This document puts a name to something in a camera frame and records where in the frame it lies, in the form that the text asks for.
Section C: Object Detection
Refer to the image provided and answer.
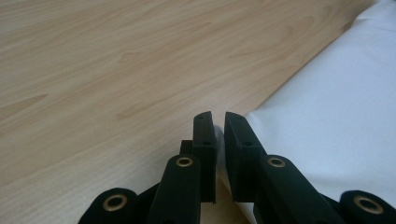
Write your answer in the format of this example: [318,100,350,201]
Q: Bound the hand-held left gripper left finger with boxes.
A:
[179,110,219,205]

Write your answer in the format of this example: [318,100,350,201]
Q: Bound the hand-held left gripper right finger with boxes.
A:
[223,111,267,203]

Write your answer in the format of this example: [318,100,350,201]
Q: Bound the white printed tank top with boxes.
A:
[214,0,396,224]

